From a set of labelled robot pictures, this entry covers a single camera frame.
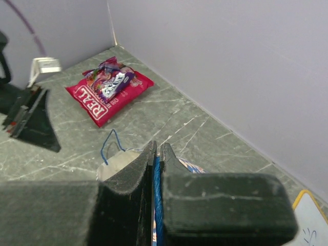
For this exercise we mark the red REAL crisps bag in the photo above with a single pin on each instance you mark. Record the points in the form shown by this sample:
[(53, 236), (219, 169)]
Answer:
[(101, 112)]

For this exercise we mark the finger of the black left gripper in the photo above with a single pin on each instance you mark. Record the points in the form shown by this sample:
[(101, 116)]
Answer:
[(27, 117)]

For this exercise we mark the blue checkered paper bag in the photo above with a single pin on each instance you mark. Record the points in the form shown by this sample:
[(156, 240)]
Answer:
[(128, 209)]

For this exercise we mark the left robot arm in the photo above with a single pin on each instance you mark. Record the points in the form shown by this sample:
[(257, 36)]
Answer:
[(5, 80)]

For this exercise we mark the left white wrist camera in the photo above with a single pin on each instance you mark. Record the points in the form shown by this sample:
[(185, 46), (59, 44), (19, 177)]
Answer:
[(43, 65)]

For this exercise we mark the purple Fox's candy bag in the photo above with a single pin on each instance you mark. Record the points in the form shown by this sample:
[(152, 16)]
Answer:
[(109, 78)]

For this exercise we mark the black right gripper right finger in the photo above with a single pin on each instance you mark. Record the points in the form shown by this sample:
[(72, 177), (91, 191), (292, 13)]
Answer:
[(223, 208)]

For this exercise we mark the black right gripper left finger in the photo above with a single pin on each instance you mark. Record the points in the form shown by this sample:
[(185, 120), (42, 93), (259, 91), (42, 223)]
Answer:
[(47, 212)]

